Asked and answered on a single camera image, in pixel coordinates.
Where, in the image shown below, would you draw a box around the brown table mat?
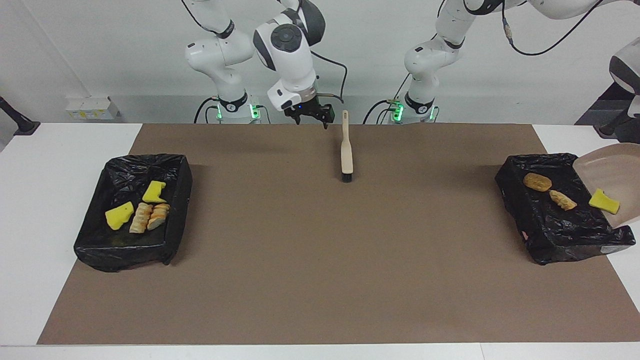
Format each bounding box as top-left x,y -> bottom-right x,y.
37,123 -> 640,346

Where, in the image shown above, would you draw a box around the brown toy peanut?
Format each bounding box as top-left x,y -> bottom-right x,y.
523,173 -> 553,192

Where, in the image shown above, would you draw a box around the black stand foot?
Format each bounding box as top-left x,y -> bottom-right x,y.
0,95 -> 41,137
594,97 -> 640,143

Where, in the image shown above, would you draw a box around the black right base cable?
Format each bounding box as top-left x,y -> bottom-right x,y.
193,96 -> 221,124

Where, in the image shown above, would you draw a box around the beige brush black bristles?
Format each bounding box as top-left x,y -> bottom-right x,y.
340,110 -> 354,183

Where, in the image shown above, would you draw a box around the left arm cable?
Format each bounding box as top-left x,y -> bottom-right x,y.
500,0 -> 606,57

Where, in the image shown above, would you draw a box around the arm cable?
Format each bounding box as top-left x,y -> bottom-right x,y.
500,0 -> 606,57
312,50 -> 349,105

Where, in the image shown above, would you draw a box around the white wall socket box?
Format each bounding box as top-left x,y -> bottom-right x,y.
65,96 -> 121,121

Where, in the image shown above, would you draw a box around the small toy croissant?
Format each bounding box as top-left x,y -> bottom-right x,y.
549,189 -> 578,211

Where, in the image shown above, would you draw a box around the black base cable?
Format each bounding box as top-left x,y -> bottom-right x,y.
193,96 -> 221,124
366,98 -> 401,124

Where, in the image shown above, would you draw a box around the toy sliced bread chunk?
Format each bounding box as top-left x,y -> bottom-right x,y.
129,202 -> 153,234
147,203 -> 171,231

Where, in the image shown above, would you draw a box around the beige plastic dustpan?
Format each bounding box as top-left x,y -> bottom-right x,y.
572,142 -> 640,229

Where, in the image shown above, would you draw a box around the black bin with pink mark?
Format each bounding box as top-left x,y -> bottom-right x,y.
495,152 -> 637,266

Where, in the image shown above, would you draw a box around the large yellow sponge piece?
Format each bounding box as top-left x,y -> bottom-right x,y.
105,201 -> 135,231

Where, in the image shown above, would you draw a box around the black bag-lined bin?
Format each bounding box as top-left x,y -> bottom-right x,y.
73,153 -> 194,273

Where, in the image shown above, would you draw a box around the small yellow sponge piece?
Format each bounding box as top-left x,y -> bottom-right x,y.
588,188 -> 621,215

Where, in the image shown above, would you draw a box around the black left base cable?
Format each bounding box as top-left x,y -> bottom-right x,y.
366,98 -> 401,124

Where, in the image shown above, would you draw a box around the green and yellow sponge piece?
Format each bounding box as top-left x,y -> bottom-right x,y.
142,180 -> 167,204

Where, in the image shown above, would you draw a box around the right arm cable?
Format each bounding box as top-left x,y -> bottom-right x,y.
312,50 -> 349,105

